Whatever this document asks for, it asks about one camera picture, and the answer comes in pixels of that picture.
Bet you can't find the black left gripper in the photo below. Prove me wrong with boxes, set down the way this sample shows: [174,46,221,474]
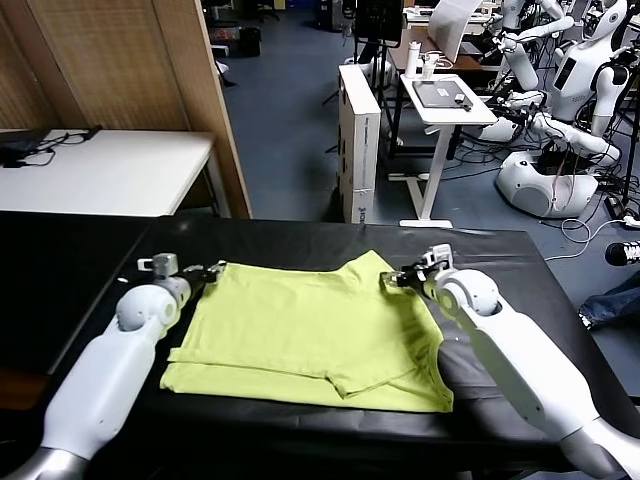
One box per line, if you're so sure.
[180,260,228,301]

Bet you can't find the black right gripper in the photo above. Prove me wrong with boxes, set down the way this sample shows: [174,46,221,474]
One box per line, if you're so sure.
[379,259,437,297]

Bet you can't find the yellow-green t-shirt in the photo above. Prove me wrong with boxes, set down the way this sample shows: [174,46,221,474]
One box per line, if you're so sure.
[159,249,455,414]

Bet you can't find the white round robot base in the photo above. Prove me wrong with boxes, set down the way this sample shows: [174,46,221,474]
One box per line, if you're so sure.
[494,148,600,220]

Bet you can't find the black table cover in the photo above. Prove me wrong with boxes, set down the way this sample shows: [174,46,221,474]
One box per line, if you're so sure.
[0,209,640,480]

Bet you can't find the white table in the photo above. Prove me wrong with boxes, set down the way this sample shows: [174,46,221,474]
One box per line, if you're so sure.
[0,128,232,219]

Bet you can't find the tall white cardboard box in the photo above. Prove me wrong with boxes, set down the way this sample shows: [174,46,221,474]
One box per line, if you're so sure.
[337,64,382,225]

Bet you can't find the white standing desk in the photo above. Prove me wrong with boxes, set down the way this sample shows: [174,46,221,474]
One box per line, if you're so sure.
[388,73,500,229]

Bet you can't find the white robot shell part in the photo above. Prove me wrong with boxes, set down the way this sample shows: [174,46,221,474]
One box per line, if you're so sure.
[474,114,522,143]

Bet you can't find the grey laptop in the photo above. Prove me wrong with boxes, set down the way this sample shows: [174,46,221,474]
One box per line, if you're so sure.
[411,80,468,108]

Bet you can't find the black tripod stand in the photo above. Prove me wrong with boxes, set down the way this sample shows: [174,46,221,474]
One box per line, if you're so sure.
[322,73,346,106]

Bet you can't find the blue jeans leg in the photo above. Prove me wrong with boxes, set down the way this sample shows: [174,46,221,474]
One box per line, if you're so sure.
[579,274,640,329]

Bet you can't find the wooden partition screen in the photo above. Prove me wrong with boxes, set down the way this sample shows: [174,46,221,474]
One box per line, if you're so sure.
[0,0,253,220]

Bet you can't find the brown wooden table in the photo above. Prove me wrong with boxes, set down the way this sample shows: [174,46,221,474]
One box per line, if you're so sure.
[388,27,501,75]

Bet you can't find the black pouch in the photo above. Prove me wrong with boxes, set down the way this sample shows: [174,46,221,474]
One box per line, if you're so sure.
[0,128,51,154]

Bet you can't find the black bin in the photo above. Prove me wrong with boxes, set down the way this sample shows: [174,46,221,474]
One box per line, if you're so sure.
[238,27,263,57]

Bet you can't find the white curved panel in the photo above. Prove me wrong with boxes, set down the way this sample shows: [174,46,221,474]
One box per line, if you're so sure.
[428,0,484,64]

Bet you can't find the black monitor on stand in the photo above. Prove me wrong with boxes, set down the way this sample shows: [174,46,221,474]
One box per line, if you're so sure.
[352,0,404,50]

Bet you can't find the white humanoid robot black joints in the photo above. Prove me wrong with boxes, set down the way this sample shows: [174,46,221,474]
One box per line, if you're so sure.
[529,0,634,168]

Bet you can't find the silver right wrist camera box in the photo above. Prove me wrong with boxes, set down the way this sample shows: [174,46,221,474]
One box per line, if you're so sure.
[419,243,454,271]

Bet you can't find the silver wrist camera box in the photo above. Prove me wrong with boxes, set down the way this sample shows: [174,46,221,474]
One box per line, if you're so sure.
[419,243,454,271]
[137,253,180,277]

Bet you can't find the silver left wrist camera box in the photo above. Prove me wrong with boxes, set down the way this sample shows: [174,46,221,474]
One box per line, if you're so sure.
[137,253,180,277]

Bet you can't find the white floor cable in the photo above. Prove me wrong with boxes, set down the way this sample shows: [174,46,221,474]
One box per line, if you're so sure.
[544,214,640,262]

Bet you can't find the black cable with adapter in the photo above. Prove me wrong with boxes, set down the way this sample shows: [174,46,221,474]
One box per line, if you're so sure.
[0,125,105,170]

